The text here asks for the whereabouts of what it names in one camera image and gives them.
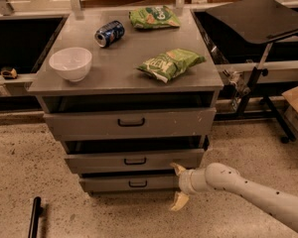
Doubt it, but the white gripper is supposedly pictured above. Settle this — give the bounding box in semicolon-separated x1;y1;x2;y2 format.
170;163;202;211

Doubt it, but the grey drawer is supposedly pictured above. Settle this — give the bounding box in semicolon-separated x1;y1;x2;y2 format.
44;108;216;141
79;174;178;193
66;140;204;175

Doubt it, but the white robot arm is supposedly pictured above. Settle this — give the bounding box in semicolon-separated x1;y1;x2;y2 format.
170;163;298;233

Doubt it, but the grey top drawer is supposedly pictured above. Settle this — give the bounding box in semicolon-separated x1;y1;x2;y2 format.
44;108;216;141

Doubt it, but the grey bottom drawer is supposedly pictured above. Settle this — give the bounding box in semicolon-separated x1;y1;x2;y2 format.
79;174;178;193

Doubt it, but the grey drawer cabinet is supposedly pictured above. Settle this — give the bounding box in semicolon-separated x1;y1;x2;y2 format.
28;7;224;196

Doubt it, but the green chip bag front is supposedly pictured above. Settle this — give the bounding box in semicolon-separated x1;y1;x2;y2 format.
137;49;206;83

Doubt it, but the green chip bag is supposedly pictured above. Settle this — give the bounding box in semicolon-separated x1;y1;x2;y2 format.
137;49;206;83
129;6;181;30

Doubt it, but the black pole on floor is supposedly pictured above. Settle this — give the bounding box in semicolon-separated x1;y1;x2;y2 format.
28;196;43;238

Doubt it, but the white ceramic bowl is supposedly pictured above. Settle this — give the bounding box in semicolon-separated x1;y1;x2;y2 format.
49;47;92;82

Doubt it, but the blue soda can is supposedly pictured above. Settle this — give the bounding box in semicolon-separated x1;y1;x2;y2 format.
94;21;125;48

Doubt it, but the green chip bag rear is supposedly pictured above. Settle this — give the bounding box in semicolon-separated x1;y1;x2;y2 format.
129;6;181;30

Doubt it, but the black tray stand table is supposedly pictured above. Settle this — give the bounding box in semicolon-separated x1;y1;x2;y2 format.
203;0;298;143

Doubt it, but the yellow tape measure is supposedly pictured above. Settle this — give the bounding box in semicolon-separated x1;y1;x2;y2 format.
0;66;18;79

